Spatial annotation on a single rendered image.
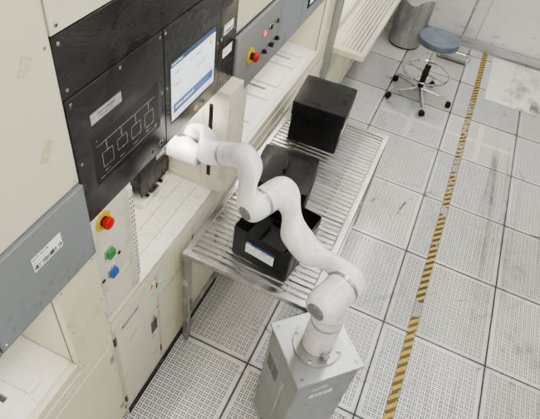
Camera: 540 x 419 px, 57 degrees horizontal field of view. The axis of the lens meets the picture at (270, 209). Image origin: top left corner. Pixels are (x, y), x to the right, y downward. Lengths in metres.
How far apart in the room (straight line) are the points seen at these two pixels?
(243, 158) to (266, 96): 1.25
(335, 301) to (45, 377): 0.97
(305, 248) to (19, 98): 0.96
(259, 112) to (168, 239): 0.99
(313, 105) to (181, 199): 0.87
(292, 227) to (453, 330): 1.78
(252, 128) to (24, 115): 1.68
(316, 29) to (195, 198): 1.54
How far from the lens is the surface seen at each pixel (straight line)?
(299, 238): 1.64
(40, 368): 1.88
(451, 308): 3.31
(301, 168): 2.47
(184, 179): 2.32
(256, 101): 2.83
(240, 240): 2.10
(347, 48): 3.57
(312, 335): 1.86
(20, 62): 1.07
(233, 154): 1.66
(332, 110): 2.63
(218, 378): 2.73
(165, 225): 2.14
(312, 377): 1.94
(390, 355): 2.98
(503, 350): 3.30
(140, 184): 2.09
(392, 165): 4.04
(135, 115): 1.46
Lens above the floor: 2.49
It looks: 47 degrees down
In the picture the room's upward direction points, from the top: 11 degrees clockwise
